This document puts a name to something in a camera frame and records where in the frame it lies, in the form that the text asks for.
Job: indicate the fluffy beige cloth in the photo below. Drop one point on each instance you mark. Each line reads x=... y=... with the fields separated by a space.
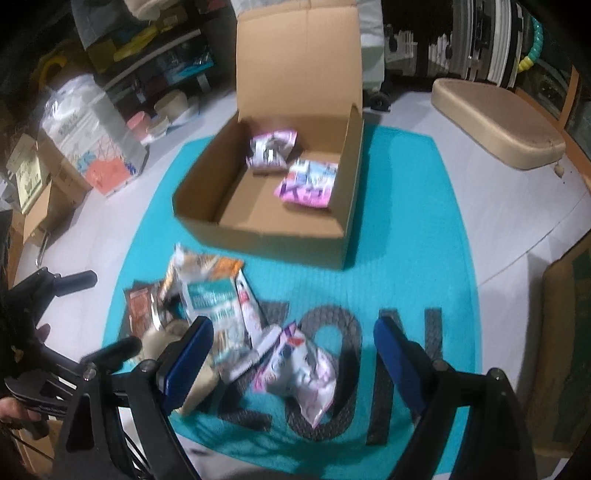
x=141 y=7

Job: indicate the green printed cardboard box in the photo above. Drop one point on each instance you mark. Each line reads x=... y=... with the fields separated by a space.
x=554 y=332

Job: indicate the white tissue pack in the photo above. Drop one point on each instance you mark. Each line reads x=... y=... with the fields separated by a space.
x=78 y=129

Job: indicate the narrow white pink packet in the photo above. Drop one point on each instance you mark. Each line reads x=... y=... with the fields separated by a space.
x=249 y=304

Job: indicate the yellow green printed carton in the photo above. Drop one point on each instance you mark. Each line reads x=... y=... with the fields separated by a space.
x=25 y=170

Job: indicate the beige cushion pad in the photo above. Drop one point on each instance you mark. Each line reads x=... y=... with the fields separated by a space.
x=498 y=122

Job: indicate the teal mat with black letters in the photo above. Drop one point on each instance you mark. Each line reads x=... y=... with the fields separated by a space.
x=406 y=230

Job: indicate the pink cup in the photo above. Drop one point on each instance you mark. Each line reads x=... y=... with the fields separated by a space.
x=138 y=127

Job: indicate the teal printed box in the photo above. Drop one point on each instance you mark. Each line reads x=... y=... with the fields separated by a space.
x=184 y=67

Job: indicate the small closed cardboard box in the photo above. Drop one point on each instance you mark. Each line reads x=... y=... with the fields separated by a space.
x=64 y=180

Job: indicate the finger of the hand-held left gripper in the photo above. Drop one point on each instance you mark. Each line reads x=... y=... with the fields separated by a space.
x=74 y=281
x=115 y=351

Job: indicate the white pink printed packet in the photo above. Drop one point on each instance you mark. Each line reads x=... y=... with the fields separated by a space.
x=300 y=374

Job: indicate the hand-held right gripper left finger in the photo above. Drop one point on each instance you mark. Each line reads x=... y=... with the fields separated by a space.
x=187 y=360

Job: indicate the person's left hand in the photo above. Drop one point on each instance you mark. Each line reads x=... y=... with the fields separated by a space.
x=18 y=409

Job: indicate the yellow cloth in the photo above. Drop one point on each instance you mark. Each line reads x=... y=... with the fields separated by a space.
x=136 y=41

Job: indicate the white plastic cover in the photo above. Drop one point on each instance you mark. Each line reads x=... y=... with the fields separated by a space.
x=371 y=41

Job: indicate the teal white snack packet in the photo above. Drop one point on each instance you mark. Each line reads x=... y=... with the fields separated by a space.
x=217 y=309

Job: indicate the grey cloth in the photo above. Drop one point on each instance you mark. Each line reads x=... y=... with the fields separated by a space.
x=92 y=21

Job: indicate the brown snack packet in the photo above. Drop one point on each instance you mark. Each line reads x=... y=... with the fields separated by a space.
x=141 y=309

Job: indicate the orange silver snack packet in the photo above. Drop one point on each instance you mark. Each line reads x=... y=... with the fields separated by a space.
x=203 y=270

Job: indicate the pink snack packet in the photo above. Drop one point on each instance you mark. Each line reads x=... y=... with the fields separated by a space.
x=307 y=184

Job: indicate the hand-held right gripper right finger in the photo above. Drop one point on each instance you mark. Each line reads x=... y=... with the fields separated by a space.
x=397 y=364

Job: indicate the black shelf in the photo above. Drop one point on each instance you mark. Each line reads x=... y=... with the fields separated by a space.
x=138 y=69

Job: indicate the small white packet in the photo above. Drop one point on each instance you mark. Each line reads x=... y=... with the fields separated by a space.
x=258 y=353

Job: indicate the thin metal rod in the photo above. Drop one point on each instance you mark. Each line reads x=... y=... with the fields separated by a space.
x=44 y=247

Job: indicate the open brown cardboard box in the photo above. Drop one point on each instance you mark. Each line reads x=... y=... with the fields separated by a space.
x=41 y=217

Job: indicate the small beige bowl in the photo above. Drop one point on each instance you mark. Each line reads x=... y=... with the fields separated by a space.
x=159 y=125

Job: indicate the purple grey snack packet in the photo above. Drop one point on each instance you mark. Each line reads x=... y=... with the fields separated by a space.
x=270 y=147

